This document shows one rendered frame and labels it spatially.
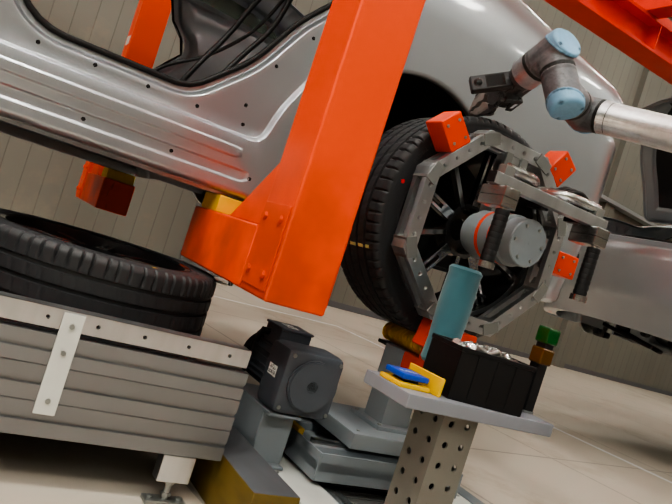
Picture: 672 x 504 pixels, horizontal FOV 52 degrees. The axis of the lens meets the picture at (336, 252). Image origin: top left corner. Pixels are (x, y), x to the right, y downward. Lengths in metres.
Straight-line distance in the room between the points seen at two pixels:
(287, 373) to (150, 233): 5.99
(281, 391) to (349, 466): 0.28
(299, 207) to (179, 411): 0.53
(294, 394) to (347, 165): 0.61
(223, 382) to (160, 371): 0.15
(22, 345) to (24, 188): 5.81
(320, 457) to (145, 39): 2.97
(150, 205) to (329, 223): 6.15
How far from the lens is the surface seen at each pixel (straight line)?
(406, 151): 1.90
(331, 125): 1.58
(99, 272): 1.64
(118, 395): 1.61
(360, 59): 1.62
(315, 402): 1.86
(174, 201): 7.77
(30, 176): 7.31
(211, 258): 1.92
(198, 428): 1.68
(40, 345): 1.54
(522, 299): 2.10
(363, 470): 1.96
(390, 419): 2.12
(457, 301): 1.78
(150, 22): 4.30
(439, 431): 1.55
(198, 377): 1.64
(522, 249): 1.86
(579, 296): 1.93
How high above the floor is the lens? 0.67
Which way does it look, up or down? level
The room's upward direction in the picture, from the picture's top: 18 degrees clockwise
